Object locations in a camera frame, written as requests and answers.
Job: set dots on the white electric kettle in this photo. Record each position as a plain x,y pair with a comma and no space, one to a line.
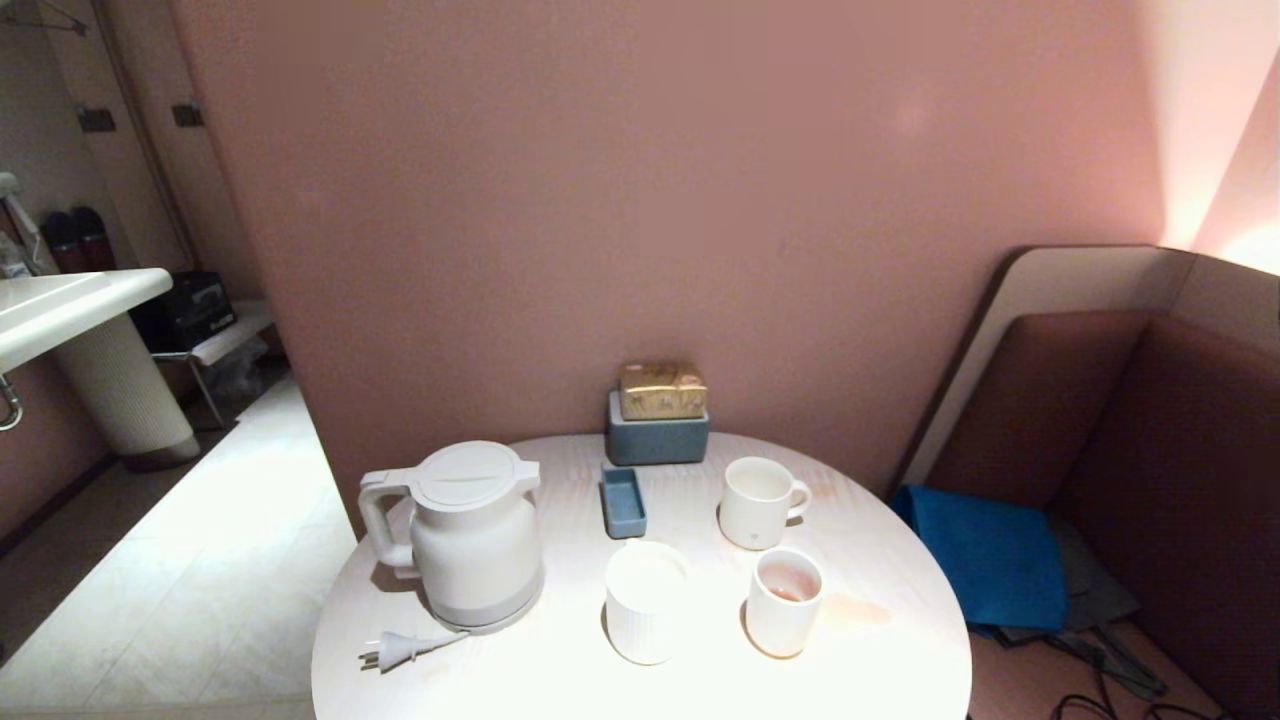
470,530

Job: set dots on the gold tissue pack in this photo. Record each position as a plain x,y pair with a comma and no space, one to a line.
662,390

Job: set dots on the blue-grey tissue box holder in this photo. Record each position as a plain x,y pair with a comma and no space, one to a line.
655,442

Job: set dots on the small blue rectangular tray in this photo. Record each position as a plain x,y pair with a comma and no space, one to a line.
623,505

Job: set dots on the wide ribbed white cup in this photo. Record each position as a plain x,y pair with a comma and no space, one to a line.
645,620

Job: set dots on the grey round kettle base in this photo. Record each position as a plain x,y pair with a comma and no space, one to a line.
525,608

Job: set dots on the tall smooth white cup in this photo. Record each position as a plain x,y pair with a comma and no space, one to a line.
782,628

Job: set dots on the blue fabric bag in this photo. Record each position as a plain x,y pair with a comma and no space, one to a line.
990,560

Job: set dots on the wooden side shelf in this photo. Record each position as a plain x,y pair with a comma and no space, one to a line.
235,330

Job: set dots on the beige bench side panel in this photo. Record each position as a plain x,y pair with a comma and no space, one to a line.
1060,285

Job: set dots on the black box appliance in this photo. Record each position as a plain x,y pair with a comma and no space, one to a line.
190,310

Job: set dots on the grey fabric bag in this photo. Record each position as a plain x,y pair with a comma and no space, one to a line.
1095,590

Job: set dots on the black door hinge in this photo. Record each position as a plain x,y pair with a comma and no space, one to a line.
96,120
187,115

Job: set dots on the dark bottle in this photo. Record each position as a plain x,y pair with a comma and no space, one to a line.
62,245
95,240

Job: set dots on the metal towel hook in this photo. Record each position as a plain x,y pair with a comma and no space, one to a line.
10,415

